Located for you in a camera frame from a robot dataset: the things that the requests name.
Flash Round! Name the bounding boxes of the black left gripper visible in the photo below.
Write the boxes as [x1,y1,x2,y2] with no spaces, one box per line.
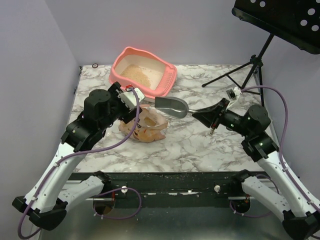
[98,82,143,132]

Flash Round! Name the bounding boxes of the peach cat litter bag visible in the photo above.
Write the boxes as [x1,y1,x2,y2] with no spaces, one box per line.
[130,104,168,143]

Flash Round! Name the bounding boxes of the metal litter scoop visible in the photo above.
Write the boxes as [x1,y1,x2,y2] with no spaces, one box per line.
[154,96,196,119]

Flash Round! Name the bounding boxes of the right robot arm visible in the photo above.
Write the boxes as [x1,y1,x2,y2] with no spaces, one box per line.
[192,98,320,240]

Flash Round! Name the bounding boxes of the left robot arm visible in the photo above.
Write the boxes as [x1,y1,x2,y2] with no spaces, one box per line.
[12,82,145,231]

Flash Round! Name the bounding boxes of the beige cat litter pile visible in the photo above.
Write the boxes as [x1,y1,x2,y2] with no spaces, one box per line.
[120,64,151,88]

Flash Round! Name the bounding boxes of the pink and white litter box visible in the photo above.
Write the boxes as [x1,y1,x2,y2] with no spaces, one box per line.
[108,46,178,102]

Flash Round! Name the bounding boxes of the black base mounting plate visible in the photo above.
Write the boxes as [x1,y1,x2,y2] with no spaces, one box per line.
[51,171,293,208]

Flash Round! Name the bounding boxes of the black music stand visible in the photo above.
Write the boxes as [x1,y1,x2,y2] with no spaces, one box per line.
[201,0,320,123]

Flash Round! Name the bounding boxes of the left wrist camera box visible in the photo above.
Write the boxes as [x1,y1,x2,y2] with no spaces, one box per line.
[118,87,145,110]

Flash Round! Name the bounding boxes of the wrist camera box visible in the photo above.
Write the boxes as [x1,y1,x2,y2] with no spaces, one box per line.
[118,87,145,110]
[226,85,243,110]

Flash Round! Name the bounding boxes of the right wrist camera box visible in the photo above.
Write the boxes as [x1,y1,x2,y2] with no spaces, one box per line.
[226,85,243,110]

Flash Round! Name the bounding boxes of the aluminium frame rail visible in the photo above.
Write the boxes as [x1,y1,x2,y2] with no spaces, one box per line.
[41,177,305,203]

